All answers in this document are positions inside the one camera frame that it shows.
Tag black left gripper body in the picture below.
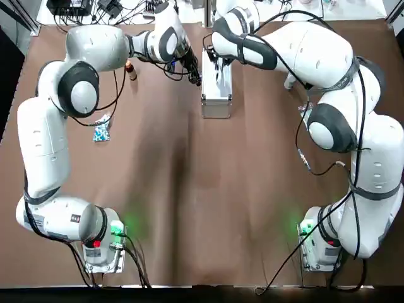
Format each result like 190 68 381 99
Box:
179 33 198 69

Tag silver aluminium medicine case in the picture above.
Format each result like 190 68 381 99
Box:
201 49 234 120

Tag black usb hub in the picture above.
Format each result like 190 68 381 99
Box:
142 0 168 18

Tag brown bottle with orange cap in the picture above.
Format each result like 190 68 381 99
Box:
125 61 138 81

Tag small white plastic bottle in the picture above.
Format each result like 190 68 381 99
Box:
283 72 299 92

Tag black power adapter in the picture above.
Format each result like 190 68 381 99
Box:
97 0 123 19

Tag blue white capsule packet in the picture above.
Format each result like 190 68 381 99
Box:
92 113 112 143

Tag aluminium profile post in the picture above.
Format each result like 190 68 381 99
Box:
203 0 216 28

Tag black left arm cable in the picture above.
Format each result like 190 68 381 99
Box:
22 47 194 247

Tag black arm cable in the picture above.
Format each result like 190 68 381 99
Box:
22 47 194 247
201 17 372 263

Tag black cable with silver connector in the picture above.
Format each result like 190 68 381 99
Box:
297 150 353 190

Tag black network switch box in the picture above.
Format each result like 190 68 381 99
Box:
47 0 93 17

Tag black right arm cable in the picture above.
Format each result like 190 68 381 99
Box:
201 17 372 263

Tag aluminium frame profile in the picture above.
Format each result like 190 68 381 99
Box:
17 0 42 36
386 0 404 32

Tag black left base cables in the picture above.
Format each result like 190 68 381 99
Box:
68 232 153 290

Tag black base cables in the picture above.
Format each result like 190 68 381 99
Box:
252 189 369 296
68 232 153 290

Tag black right base cables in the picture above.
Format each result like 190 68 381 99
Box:
252 189 369 296

